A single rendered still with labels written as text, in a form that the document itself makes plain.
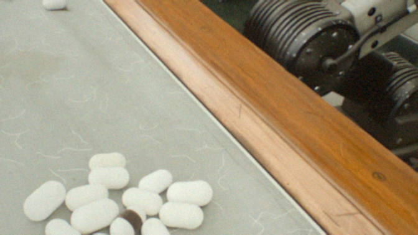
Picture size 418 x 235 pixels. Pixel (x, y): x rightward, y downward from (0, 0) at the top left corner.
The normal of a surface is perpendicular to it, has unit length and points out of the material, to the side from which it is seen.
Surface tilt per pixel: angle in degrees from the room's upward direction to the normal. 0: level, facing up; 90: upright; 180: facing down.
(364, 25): 89
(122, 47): 0
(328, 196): 45
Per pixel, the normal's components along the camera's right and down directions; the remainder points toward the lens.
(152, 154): 0.14, -0.80
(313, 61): 0.43, 0.57
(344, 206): -0.50, -0.42
